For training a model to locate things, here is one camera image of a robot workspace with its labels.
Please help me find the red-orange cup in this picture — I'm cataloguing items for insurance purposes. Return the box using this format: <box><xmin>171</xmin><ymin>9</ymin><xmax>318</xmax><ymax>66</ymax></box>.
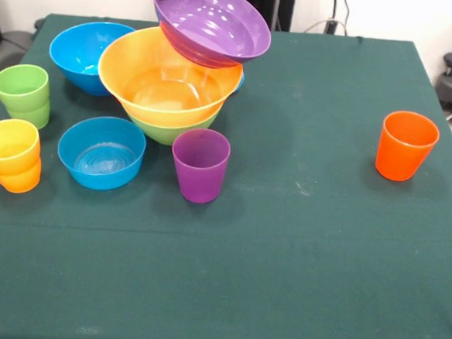
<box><xmin>374</xmin><ymin>109</ymin><xmax>443</xmax><ymax>184</ymax></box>

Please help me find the green bowl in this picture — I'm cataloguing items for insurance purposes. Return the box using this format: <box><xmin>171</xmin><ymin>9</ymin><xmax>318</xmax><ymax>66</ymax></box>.
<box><xmin>126</xmin><ymin>106</ymin><xmax>220</xmax><ymax>149</ymax></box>

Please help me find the large blue bowl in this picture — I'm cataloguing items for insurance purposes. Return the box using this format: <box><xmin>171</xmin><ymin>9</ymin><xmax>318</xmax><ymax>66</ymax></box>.
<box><xmin>46</xmin><ymin>18</ymin><xmax>139</xmax><ymax>99</ymax></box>

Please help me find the black cable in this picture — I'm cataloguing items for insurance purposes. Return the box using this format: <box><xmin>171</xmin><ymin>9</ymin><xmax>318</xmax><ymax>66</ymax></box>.
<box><xmin>330</xmin><ymin>0</ymin><xmax>351</xmax><ymax>32</ymax></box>

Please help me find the small blue bowl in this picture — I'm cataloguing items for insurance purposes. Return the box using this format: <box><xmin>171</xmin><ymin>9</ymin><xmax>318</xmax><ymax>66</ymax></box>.
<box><xmin>54</xmin><ymin>113</ymin><xmax>149</xmax><ymax>194</ymax></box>

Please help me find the green cup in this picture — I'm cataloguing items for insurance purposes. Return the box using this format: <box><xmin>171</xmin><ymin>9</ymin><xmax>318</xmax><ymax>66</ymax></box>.
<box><xmin>0</xmin><ymin>62</ymin><xmax>53</xmax><ymax>118</ymax></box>
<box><xmin>7</xmin><ymin>98</ymin><xmax>53</xmax><ymax>131</ymax></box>

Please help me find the orange cup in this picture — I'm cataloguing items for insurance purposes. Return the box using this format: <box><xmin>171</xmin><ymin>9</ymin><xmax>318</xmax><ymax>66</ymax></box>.
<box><xmin>0</xmin><ymin>157</ymin><xmax>43</xmax><ymax>196</ymax></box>

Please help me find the yellow cup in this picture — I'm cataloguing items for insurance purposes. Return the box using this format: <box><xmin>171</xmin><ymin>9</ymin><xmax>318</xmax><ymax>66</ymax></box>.
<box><xmin>0</xmin><ymin>117</ymin><xmax>44</xmax><ymax>179</ymax></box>

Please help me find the yellow bowl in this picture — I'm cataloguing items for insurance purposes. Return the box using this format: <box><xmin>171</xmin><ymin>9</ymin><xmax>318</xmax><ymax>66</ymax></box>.
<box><xmin>94</xmin><ymin>22</ymin><xmax>247</xmax><ymax>134</ymax></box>

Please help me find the white cable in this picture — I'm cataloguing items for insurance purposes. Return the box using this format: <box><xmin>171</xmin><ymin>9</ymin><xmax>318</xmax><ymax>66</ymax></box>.
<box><xmin>303</xmin><ymin>19</ymin><xmax>327</xmax><ymax>35</ymax></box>

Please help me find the dark green table cloth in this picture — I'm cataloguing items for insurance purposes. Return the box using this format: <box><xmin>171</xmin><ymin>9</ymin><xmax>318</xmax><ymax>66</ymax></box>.
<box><xmin>0</xmin><ymin>9</ymin><xmax>452</xmax><ymax>339</ymax></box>

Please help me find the purple cup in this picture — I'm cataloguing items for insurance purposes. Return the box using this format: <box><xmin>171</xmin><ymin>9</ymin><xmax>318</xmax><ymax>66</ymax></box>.
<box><xmin>168</xmin><ymin>125</ymin><xmax>234</xmax><ymax>205</ymax></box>

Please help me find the purple bowl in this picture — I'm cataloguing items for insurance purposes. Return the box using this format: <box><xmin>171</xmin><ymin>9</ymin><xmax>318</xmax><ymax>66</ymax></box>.
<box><xmin>146</xmin><ymin>0</ymin><xmax>275</xmax><ymax>74</ymax></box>

